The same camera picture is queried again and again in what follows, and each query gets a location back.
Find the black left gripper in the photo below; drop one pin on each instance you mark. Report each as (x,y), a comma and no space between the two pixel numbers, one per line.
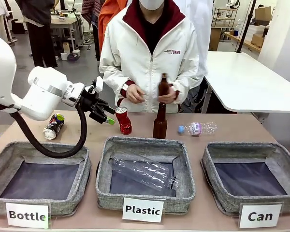
(91,101)

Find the crushed red soda can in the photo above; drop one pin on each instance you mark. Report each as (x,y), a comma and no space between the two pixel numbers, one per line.
(123,120)

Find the brown glass beer bottle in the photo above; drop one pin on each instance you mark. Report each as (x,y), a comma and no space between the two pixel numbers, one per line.
(160,123)
(163,85)

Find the black printed soda can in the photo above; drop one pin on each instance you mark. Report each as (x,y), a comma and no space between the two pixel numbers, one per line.
(53,126)

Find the small clear bottle blue cap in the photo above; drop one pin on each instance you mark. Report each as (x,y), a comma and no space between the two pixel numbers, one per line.
(198,128)

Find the person's left forearm white sleeve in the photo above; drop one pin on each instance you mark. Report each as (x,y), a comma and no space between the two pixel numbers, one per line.
(188,79)

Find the person's right forearm white sleeve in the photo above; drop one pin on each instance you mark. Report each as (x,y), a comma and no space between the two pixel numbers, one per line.
(113,82)

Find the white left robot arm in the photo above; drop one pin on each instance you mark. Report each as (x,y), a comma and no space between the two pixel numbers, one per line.
(41,96)

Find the grey fabric basket plastic label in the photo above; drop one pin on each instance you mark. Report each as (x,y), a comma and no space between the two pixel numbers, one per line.
(145,149)

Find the grey fabric basket bottle label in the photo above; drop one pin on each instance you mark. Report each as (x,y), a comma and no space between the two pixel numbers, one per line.
(38,178)

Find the grey fabric basket can label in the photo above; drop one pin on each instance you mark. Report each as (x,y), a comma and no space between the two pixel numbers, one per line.
(249,178)

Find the white sign reading Can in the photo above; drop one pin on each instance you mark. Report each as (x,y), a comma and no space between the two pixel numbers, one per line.
(260,216)

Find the person's right hand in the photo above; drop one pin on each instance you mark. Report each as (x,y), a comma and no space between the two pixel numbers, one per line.
(134,93)

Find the person's left hand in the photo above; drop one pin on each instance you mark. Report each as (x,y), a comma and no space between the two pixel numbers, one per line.
(172,95)

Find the large clear plastic bottle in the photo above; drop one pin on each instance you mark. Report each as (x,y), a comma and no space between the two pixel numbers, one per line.
(145,172)

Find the white bucket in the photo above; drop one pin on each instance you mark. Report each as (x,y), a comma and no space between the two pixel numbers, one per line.
(64,56)

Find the person in white maroon jacket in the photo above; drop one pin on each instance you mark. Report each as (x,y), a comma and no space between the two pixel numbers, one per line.
(135,43)

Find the brown paper bag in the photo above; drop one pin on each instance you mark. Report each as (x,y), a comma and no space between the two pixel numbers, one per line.
(66,47)

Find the orange garment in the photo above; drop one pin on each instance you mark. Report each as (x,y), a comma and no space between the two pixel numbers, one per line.
(106,19)

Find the white sign reading Plastic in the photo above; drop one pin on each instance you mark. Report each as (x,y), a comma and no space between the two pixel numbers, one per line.
(143,210)

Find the grey background work table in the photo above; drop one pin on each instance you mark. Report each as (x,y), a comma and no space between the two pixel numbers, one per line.
(64,24)

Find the patterned hanging cloth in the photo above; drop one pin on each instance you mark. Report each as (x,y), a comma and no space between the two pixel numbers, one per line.
(89,12)

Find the person in black clothes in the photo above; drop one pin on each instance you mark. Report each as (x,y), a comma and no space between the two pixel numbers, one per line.
(38,29)

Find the white face mask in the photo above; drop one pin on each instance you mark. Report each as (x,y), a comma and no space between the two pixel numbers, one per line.
(151,3)

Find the person in white coat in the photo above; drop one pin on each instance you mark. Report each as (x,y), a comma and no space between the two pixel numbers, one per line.
(203,29)

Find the white sign reading Bottle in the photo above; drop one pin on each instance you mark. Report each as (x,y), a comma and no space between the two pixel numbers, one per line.
(27,215)

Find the wooden workbench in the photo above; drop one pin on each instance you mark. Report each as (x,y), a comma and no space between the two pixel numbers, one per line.
(244,41)

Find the black stand pole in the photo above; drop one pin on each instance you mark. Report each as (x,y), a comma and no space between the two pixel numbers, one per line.
(245,24)

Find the small cardboard box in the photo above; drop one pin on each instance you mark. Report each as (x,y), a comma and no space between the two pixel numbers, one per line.
(258,39)

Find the large cardboard box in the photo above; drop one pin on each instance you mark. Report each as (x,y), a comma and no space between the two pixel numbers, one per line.
(263,14)

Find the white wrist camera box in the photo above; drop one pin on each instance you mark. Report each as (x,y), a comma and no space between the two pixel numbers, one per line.
(99,84)

